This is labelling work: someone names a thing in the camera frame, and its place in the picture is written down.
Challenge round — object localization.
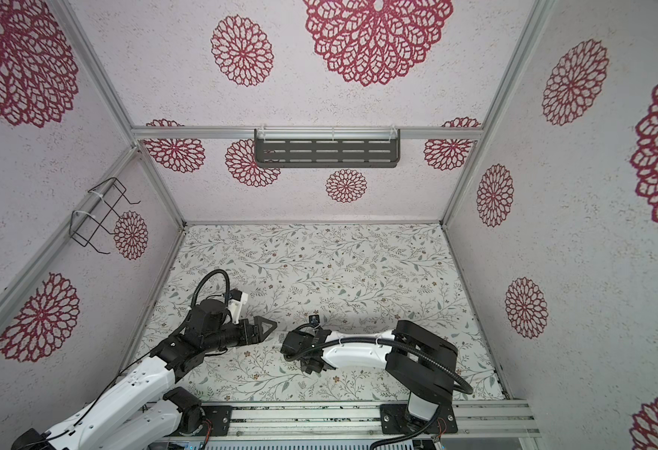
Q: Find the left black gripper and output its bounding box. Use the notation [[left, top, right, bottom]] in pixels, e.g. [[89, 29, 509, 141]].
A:
[[204, 314, 278, 354]]

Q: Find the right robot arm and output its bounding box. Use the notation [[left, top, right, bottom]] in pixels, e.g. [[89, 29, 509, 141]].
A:
[[280, 320, 473, 421]]

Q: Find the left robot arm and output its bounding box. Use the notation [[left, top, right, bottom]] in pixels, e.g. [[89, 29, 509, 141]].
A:
[[12, 299, 278, 449]]

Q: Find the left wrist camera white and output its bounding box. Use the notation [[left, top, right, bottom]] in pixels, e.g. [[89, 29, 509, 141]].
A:
[[227, 289, 249, 324]]

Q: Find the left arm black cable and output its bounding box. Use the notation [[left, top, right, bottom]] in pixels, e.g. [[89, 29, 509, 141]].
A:
[[190, 268, 233, 311]]

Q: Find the aluminium front rail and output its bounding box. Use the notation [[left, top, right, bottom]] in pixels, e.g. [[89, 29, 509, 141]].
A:
[[66, 400, 543, 443]]

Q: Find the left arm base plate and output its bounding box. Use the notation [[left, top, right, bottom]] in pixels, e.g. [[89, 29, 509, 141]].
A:
[[199, 405, 233, 438]]

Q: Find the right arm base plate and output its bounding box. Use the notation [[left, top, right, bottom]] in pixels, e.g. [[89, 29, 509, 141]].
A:
[[379, 403, 458, 435]]

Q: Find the dark grey wall shelf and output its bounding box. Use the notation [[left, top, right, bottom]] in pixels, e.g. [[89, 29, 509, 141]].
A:
[[254, 129, 401, 169]]

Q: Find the black wire wall rack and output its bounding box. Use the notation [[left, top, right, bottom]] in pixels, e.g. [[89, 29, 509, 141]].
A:
[[68, 176, 140, 255]]

